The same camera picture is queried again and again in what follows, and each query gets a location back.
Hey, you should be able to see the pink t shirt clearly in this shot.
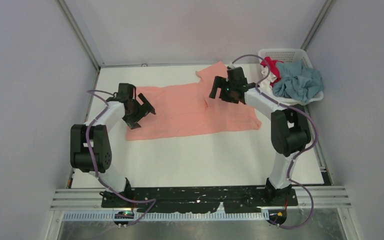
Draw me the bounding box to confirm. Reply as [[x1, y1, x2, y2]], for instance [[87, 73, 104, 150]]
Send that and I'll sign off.
[[125, 62, 262, 141]]

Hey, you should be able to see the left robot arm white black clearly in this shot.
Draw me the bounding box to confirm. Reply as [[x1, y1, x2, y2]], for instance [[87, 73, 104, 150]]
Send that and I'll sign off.
[[70, 83, 156, 204]]

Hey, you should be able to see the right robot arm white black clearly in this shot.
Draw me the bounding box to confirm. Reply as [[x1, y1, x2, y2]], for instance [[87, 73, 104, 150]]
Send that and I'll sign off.
[[209, 67, 312, 205]]

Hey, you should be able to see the white t shirt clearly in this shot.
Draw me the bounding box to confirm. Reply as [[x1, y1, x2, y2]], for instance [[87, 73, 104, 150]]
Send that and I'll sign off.
[[259, 66, 277, 97]]

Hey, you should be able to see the red t shirt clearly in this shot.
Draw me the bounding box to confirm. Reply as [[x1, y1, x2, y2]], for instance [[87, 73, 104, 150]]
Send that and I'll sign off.
[[260, 56, 283, 87]]

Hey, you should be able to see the blue grey t shirt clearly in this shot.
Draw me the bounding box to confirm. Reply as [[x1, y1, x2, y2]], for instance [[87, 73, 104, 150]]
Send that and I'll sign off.
[[273, 60, 324, 104]]

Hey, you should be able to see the white plastic laundry basket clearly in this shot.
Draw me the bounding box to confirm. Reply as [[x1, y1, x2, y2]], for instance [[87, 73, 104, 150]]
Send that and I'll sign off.
[[258, 48, 324, 105]]

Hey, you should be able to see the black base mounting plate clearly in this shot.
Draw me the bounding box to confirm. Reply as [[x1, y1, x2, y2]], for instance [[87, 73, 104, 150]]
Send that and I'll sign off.
[[99, 185, 298, 214]]

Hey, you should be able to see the aluminium frame rail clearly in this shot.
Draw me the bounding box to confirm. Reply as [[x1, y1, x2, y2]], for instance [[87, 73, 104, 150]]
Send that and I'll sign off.
[[50, 185, 352, 211]]

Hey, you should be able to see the white slotted cable duct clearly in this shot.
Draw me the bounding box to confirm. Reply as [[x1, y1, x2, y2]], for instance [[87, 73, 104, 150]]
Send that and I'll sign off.
[[62, 210, 269, 222]]

